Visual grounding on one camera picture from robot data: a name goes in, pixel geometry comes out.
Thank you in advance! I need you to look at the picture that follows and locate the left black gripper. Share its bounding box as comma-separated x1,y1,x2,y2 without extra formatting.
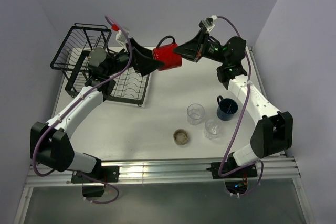
106,38,164,77

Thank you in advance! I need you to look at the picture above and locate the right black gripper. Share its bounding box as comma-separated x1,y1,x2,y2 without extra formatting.
171,30,228,65

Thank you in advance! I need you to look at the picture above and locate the red mug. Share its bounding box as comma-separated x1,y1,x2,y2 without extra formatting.
152,35,182,71

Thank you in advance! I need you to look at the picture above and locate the clear plastic cup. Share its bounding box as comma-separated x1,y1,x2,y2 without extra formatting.
187,103,205,125
204,118,222,140

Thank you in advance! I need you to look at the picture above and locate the dark blue mug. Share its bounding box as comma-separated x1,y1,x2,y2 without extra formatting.
216,95,238,121

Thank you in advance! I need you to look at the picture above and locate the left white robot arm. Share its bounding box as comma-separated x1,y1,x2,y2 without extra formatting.
30,39,164,182

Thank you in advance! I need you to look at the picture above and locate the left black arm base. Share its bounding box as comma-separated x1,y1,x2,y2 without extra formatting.
71,166,120,201

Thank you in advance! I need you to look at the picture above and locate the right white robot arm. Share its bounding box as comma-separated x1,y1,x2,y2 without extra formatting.
173,31,293,177

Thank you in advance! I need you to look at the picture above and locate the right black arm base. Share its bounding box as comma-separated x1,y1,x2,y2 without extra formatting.
206,162,258,179

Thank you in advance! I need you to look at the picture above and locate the small brown round lid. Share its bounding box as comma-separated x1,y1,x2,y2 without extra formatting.
173,129,190,146

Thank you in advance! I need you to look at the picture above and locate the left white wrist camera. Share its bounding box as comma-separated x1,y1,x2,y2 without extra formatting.
115,27,129,48

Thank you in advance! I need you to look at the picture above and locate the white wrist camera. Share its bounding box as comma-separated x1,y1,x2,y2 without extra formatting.
115,27,129,48
199,15,218,33

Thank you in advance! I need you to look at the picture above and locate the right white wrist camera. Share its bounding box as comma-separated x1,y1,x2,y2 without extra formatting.
199,15,218,33

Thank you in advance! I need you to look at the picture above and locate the black wire dish rack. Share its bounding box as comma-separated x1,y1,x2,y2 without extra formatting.
50,23,149,107

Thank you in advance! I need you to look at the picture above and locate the aluminium mounting rail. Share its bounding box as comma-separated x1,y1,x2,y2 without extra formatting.
24,155,301,187

